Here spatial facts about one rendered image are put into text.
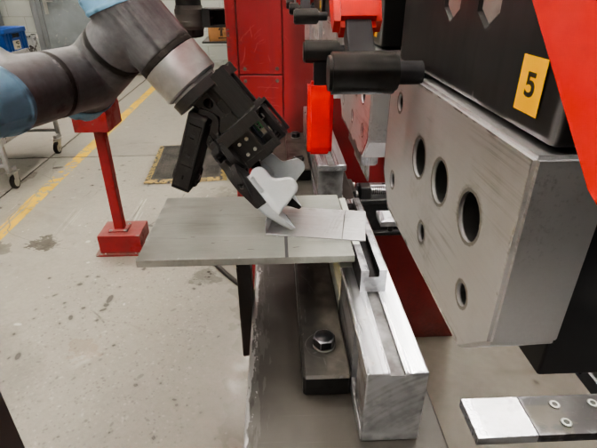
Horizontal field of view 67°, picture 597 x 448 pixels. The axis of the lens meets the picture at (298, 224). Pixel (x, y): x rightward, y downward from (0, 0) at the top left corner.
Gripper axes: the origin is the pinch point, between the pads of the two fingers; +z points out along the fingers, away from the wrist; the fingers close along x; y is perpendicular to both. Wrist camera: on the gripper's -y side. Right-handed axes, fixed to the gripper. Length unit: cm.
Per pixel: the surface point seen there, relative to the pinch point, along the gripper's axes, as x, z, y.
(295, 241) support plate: -5.4, 2.0, 0.8
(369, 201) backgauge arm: 43.6, 21.5, -1.6
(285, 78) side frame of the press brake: 84, -11, -8
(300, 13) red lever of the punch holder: 4.3, -18.2, 16.9
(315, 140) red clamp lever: -16.0, -8.6, 14.1
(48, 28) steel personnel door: 631, -276, -377
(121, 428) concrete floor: 36, 37, -113
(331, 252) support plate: -7.4, 5.1, 4.4
